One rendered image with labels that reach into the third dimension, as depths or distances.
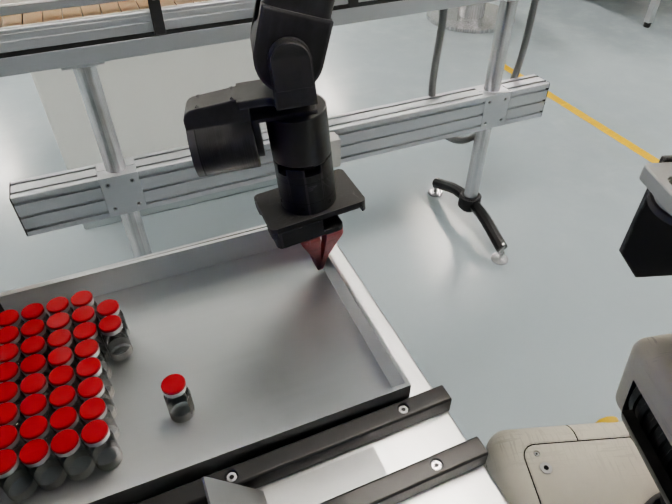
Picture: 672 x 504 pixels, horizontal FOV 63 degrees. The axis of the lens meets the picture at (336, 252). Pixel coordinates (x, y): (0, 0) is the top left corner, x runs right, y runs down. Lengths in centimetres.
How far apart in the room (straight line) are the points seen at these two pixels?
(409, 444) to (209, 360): 21
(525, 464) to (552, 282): 92
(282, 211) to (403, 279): 137
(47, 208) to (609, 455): 139
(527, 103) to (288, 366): 156
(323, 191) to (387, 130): 115
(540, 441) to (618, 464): 15
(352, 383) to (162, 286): 25
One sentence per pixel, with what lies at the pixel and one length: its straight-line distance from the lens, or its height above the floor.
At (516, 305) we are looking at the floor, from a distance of 190.
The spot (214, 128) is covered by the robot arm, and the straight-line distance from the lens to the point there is 50.
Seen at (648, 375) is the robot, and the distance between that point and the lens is 76.
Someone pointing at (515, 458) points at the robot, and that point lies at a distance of 124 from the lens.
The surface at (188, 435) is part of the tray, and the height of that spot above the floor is 88.
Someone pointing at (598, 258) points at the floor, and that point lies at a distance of 218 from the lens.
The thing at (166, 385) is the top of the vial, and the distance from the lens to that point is 50.
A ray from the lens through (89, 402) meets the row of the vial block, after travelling 52.
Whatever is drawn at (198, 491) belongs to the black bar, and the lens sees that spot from 48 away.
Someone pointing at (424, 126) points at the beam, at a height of 49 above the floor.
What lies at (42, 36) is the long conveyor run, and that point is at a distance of 133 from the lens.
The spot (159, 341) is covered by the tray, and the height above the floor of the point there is 88.
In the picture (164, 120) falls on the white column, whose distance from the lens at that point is 211.
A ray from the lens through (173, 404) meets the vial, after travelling 51.
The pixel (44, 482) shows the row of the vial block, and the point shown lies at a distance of 53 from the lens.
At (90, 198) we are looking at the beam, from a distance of 153.
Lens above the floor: 132
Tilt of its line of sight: 42 degrees down
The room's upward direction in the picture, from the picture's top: straight up
